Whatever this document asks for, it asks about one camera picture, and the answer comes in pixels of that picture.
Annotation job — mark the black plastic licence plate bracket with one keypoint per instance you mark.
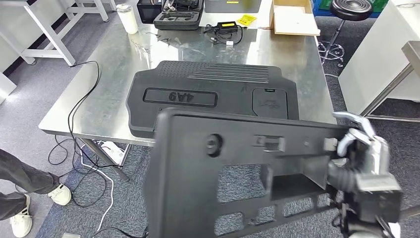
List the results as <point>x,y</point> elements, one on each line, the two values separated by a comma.
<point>183,184</point>

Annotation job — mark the green plastic crate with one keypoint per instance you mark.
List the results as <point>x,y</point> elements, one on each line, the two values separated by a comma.
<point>325,4</point>
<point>380,5</point>

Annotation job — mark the white table frame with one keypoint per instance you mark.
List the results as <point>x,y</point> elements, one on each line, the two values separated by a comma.
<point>101,11</point>
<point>46,53</point>

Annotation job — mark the black foam tray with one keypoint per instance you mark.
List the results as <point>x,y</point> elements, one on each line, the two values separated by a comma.
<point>177,23</point>

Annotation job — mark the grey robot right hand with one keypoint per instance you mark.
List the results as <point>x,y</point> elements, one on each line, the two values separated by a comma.
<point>374,157</point>

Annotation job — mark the black case with controller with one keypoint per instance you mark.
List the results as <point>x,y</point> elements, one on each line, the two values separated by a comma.
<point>183,5</point>

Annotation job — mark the stainless steel workbench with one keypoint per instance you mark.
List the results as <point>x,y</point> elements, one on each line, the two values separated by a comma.
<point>108,98</point>

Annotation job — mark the small white connector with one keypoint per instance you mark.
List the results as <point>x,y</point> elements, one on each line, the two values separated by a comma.
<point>229,42</point>

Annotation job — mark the yellow packet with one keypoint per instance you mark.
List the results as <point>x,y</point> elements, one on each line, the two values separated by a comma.
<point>246,20</point>

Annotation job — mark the black round stool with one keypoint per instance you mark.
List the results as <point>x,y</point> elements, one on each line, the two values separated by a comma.
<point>351,8</point>

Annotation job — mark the cardboard box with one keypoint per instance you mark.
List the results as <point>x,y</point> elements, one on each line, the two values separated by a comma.
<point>295,19</point>

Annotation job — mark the white cabinet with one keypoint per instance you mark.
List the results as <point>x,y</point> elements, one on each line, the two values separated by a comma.
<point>377,49</point>

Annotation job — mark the person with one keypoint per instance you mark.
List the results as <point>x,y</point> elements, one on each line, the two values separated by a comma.
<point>26,177</point>

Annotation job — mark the black engine cover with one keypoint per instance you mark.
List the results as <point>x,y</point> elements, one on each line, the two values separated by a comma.
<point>213,82</point>

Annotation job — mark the stainless steel table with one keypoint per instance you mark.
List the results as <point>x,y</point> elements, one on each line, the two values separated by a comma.
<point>387,92</point>

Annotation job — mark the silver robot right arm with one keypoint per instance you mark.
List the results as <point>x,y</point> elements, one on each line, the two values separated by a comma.
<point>341,179</point>

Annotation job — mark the cream insulated tumbler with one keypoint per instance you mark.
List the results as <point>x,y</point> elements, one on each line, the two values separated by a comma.
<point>128,19</point>

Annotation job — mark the white power strip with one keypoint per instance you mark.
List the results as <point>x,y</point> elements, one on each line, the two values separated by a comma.
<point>113,153</point>

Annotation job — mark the black adapter with yellow label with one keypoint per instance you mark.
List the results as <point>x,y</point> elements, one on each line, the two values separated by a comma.
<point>227,27</point>

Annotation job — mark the square silver floor outlet plate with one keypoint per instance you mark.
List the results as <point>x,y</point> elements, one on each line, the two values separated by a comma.
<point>70,235</point>

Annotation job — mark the black box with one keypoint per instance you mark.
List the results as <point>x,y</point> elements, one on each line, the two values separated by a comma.
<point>147,11</point>

